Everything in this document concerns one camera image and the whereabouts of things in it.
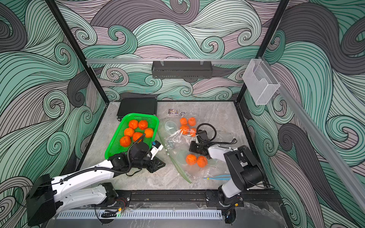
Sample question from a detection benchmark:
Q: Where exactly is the aluminium wall rail right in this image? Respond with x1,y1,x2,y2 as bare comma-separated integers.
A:
259,57,365,211

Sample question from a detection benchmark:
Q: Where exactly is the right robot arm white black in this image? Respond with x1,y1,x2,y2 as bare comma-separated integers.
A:
189,123,265,207

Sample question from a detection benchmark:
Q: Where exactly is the black wall tray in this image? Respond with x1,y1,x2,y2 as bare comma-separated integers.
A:
152,61,213,79

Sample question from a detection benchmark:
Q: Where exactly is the clear acrylic wall holder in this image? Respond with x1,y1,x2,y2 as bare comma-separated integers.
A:
243,59,280,105

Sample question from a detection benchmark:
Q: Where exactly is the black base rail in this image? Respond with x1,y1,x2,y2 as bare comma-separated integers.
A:
116,190,281,207

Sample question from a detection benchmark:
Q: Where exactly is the green plastic basket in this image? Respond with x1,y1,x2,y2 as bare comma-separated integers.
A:
105,113,159,159

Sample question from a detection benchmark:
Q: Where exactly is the aluminium wall rail back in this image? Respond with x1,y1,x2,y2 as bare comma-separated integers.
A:
85,58,251,65

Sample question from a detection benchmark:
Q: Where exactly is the green-zip bag of oranges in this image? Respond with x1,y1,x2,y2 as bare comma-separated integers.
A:
158,136,227,183

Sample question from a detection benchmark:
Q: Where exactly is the white slotted cable duct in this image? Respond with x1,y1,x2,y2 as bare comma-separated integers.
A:
57,209,223,220

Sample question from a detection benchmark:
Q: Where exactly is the black hard case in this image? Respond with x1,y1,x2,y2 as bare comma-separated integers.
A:
117,98,157,121

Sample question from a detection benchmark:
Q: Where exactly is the aluminium wall rail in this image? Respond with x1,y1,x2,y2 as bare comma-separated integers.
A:
85,58,251,65
259,57,365,211

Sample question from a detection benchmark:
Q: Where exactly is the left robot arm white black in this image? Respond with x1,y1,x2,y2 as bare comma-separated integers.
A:
26,136,165,227

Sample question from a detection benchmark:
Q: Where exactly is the orange fruit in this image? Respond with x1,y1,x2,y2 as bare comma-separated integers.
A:
119,136,132,148
124,127,135,137
132,132,144,143
144,128,154,138
138,120,148,131

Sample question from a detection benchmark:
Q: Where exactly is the small card box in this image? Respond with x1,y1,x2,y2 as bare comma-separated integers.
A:
167,108,180,116

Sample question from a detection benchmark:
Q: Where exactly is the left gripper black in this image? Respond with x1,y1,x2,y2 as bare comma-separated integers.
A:
133,156,168,174

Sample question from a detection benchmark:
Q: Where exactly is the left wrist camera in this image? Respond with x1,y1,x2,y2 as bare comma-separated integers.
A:
150,141,163,160

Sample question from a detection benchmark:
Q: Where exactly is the orange fruit taken out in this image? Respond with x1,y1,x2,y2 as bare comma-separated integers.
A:
128,119,139,130

